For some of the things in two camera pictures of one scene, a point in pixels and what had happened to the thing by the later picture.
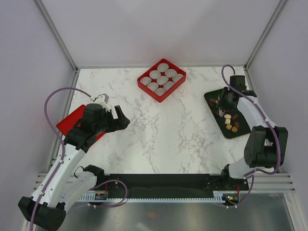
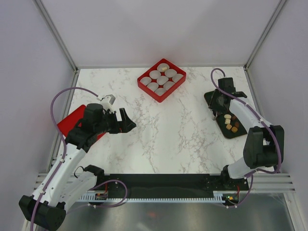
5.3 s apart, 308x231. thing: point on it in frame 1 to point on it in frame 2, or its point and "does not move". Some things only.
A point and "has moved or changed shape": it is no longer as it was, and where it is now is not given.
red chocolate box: (160, 80) does not move
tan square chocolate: (228, 126) does not move
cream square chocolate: (227, 121) does not move
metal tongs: (221, 111) has moved or changed shape
